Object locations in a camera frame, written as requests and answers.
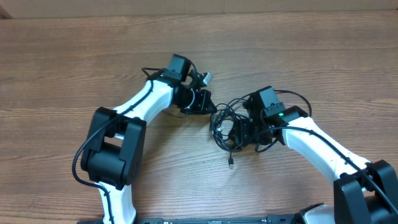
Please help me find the black USB cable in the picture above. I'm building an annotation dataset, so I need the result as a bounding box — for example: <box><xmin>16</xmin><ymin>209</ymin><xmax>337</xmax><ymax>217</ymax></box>
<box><xmin>209</xmin><ymin>89</ymin><xmax>313</xmax><ymax>170</ymax></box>

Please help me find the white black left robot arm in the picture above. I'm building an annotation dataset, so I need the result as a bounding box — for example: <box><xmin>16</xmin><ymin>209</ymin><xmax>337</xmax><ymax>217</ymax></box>
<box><xmin>72</xmin><ymin>54</ymin><xmax>216</xmax><ymax>223</ymax></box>

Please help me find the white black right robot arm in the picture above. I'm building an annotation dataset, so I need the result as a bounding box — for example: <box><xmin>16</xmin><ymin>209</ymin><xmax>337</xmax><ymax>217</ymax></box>
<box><xmin>228</xmin><ymin>86</ymin><xmax>397</xmax><ymax>224</ymax></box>

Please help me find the brown cardboard backdrop panel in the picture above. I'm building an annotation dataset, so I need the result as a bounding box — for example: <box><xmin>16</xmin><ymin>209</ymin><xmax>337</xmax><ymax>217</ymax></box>
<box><xmin>1</xmin><ymin>0</ymin><xmax>397</xmax><ymax>19</ymax></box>

